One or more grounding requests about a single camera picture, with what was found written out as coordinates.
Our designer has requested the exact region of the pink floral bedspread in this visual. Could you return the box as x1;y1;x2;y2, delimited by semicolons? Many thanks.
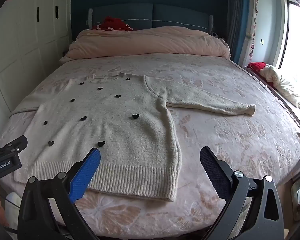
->
0;52;300;239

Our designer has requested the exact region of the white wardrobe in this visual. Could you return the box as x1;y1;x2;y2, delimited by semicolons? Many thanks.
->
0;0;72;132

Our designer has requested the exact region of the teal padded headboard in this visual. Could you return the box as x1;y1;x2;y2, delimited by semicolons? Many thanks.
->
87;3;213;34

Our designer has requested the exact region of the blue curtain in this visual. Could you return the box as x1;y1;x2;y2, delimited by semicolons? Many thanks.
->
227;0;250;63

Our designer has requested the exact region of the red cloth on sill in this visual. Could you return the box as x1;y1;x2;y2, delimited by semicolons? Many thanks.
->
247;62;274;88

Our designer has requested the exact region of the pink folded duvet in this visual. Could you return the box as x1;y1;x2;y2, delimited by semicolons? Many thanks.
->
60;26;231;63

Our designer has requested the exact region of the white cloth on sill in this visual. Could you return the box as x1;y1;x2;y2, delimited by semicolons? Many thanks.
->
259;64;300;109

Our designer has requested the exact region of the cream knit heart sweater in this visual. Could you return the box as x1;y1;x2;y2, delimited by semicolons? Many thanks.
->
14;73;256;202

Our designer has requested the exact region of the red pillow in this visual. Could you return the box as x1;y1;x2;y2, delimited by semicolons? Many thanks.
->
92;16;133;31

